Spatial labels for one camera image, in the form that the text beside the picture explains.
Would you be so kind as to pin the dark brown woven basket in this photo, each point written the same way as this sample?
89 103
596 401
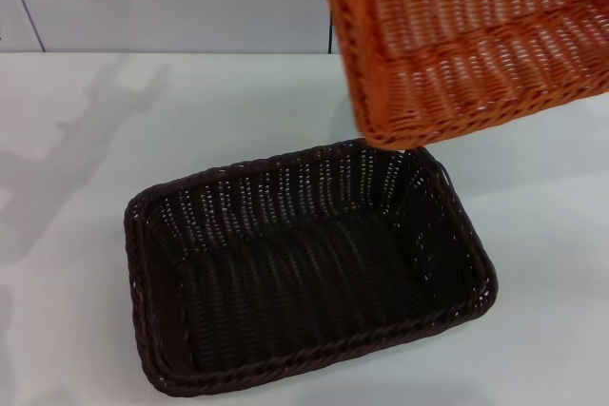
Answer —
304 273

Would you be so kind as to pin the orange woven basket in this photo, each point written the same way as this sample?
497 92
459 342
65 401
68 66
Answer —
466 44

